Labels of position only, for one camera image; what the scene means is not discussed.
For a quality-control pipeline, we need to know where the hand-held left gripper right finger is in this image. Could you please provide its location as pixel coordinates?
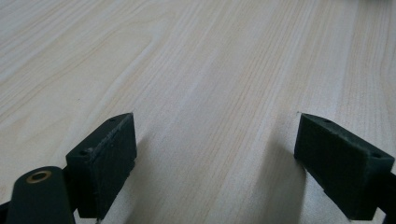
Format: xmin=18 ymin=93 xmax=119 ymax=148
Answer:
xmin=293 ymin=112 xmax=395 ymax=221

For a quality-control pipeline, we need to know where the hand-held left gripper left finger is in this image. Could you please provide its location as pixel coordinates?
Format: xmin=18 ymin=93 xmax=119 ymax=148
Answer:
xmin=65 ymin=112 xmax=138 ymax=219

